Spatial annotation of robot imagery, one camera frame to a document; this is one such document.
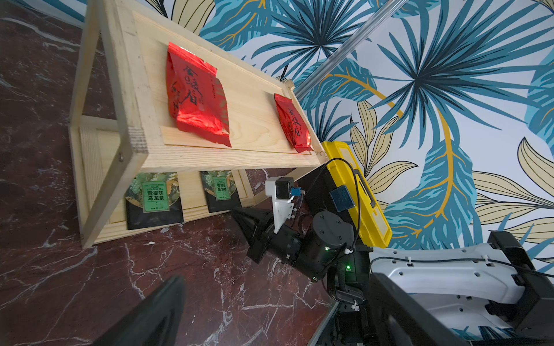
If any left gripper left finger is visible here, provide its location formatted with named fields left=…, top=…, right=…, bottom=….
left=93, top=275, right=186, bottom=345

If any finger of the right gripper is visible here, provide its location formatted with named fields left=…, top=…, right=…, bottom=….
left=232, top=207, right=274, bottom=242

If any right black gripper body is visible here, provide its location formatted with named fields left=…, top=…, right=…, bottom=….
left=247, top=225, right=302, bottom=265

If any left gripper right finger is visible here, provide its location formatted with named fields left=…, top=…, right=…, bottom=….
left=367, top=273, right=467, bottom=345

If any green tea bag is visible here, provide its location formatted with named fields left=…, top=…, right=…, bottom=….
left=125, top=172, right=184, bottom=231
left=200, top=170, right=242, bottom=213

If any red tea bag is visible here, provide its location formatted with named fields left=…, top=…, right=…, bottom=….
left=166, top=43, right=232, bottom=147
left=274, top=94, right=312, bottom=153

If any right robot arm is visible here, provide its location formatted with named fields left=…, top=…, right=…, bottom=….
left=232, top=208, right=553, bottom=345

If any wooden two-tier shelf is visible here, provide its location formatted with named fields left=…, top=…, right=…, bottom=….
left=69, top=1, right=327, bottom=248

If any yellow black toolbox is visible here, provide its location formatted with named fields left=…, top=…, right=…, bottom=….
left=299, top=141, right=392, bottom=248

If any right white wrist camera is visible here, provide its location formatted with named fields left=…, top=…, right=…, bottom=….
left=265, top=177, right=304, bottom=234

